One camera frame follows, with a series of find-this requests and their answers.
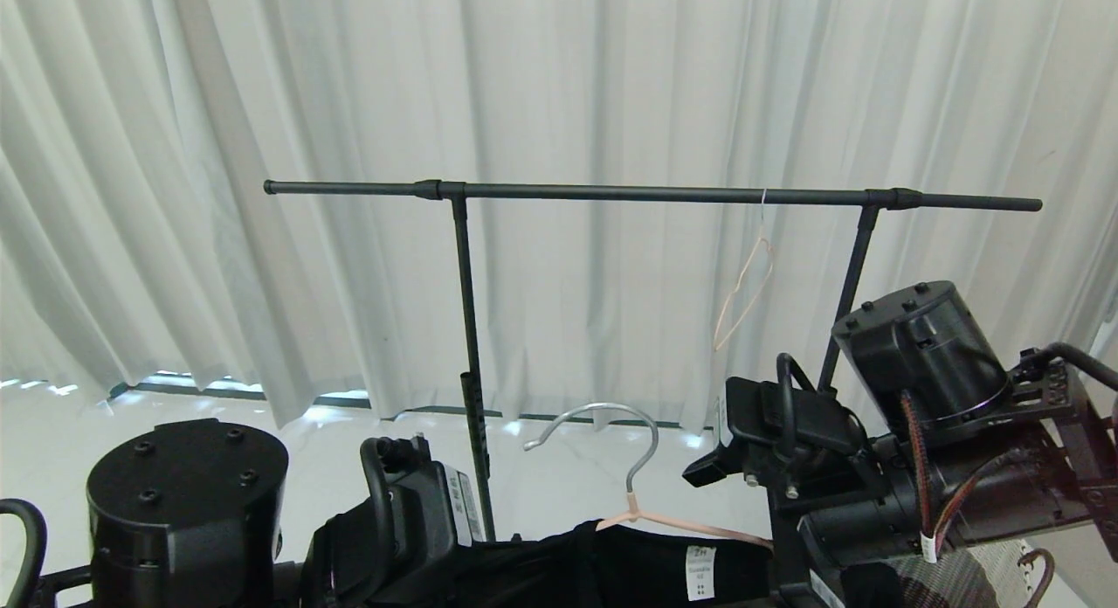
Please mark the white curtain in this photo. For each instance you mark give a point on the white curtain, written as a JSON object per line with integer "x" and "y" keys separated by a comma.
{"x": 611, "y": 84}

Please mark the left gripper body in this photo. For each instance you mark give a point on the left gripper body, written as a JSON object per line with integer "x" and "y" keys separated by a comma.
{"x": 336, "y": 551}

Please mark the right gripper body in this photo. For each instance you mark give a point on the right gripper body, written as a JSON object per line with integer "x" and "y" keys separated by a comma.
{"x": 860, "y": 521}

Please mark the pink clothes hanger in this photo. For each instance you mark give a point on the pink clothes hanger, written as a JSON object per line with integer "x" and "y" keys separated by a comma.
{"x": 762, "y": 232}
{"x": 631, "y": 506}

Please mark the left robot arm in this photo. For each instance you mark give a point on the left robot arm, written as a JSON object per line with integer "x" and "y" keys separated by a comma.
{"x": 183, "y": 503}

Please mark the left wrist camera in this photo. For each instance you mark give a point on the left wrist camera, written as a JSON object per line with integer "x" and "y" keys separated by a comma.
{"x": 419, "y": 521}

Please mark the black garment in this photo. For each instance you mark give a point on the black garment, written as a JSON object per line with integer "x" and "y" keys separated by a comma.
{"x": 611, "y": 569}

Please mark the white laundry basket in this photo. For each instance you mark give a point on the white laundry basket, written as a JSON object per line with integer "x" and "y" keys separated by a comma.
{"x": 978, "y": 582}

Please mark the black clothes rack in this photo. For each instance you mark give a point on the black clothes rack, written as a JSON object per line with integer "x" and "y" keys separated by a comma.
{"x": 611, "y": 192}

